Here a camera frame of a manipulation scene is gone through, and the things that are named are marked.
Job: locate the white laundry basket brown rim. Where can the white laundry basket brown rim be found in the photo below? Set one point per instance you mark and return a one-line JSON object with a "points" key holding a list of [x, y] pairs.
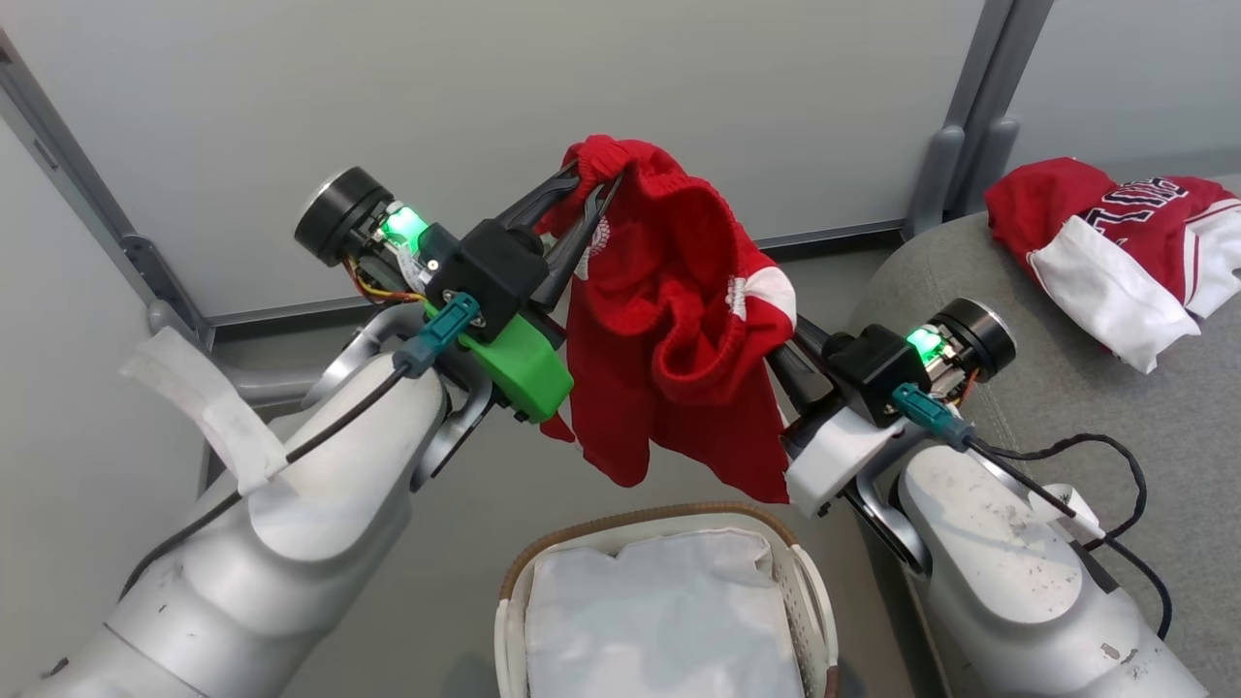
{"points": [[506, 640]]}

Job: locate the white tape strip short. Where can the white tape strip short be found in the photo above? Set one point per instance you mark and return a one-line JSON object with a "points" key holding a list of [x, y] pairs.
{"points": [[1066, 509]]}

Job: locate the red and white jersey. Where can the red and white jersey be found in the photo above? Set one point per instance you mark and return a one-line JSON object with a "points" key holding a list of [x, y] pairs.
{"points": [[1057, 204]]}

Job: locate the red knit garment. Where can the red knit garment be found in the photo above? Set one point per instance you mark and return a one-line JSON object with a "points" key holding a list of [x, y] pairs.
{"points": [[669, 320]]}

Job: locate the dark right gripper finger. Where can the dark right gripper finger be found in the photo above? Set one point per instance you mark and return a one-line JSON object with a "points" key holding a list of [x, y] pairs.
{"points": [[800, 393], [814, 334]]}

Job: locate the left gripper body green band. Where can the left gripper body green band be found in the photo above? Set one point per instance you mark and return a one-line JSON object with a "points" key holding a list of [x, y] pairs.
{"points": [[524, 373]]}

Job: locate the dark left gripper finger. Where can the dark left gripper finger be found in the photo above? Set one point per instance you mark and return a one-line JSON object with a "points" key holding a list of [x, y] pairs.
{"points": [[577, 242], [543, 199]]}

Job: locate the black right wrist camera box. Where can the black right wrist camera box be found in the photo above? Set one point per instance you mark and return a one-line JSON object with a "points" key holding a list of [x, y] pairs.
{"points": [[873, 368]]}

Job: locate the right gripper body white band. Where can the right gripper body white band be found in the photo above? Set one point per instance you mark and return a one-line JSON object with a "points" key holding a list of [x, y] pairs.
{"points": [[839, 460]]}

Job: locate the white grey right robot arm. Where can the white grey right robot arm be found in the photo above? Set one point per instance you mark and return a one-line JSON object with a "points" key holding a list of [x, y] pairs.
{"points": [[999, 582]]}

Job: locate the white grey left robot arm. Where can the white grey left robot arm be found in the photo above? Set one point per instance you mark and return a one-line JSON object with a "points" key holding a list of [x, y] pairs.
{"points": [[291, 553]]}

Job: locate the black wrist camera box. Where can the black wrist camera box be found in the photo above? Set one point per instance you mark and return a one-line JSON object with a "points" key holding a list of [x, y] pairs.
{"points": [[873, 368], [490, 276]]}

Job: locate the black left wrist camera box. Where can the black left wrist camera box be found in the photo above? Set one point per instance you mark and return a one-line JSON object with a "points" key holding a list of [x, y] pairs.
{"points": [[490, 276]]}

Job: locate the grey partition corner post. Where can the grey partition corner post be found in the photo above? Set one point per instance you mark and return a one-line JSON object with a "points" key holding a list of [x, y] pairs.
{"points": [[97, 199]]}

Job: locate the grey fabric sofa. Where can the grey fabric sofa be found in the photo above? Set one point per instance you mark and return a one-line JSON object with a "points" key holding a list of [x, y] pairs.
{"points": [[1066, 412]]}

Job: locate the white tape strip long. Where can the white tape strip long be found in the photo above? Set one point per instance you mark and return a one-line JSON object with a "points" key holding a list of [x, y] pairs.
{"points": [[208, 402]]}

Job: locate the grey partition foot bracket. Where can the grey partition foot bracket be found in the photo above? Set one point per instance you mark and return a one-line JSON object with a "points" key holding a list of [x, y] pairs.
{"points": [[179, 320]]}

